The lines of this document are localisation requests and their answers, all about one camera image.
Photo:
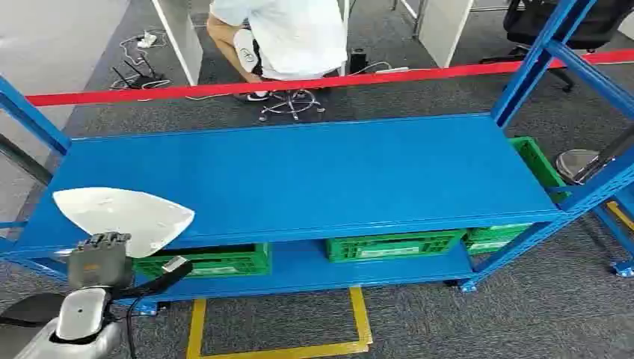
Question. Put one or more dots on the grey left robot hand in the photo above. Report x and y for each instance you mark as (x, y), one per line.
(99, 267)

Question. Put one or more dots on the black router with antennas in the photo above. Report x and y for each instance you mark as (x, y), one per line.
(138, 78)

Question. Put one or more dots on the black box on floor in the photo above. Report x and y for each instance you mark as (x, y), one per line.
(357, 60)

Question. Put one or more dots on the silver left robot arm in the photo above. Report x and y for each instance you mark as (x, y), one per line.
(81, 312)

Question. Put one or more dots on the blue metal shelf rack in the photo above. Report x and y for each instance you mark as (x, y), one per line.
(297, 173)

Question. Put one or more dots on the chrome stool base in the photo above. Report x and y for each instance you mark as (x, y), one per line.
(292, 104)

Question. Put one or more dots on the person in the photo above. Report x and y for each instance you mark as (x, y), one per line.
(297, 34)

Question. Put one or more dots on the yellow floor tape strip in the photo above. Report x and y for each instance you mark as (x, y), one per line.
(621, 215)

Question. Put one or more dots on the white partition panel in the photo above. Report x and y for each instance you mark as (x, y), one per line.
(181, 39)
(446, 29)

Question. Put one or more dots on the round steel bin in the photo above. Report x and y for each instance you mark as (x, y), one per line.
(574, 162)

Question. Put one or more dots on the dark grey diagonal bar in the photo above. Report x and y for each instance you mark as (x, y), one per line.
(25, 161)
(607, 153)

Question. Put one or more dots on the green plastic crate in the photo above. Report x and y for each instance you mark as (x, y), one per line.
(208, 265)
(391, 246)
(535, 163)

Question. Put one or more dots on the red barrier tape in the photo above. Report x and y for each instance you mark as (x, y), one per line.
(346, 80)

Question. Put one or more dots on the long white power strip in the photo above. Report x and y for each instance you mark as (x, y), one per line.
(392, 70)

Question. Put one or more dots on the yellow floor tape marking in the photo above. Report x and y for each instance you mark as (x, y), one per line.
(360, 317)

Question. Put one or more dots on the black office chair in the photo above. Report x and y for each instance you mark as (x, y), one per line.
(584, 25)

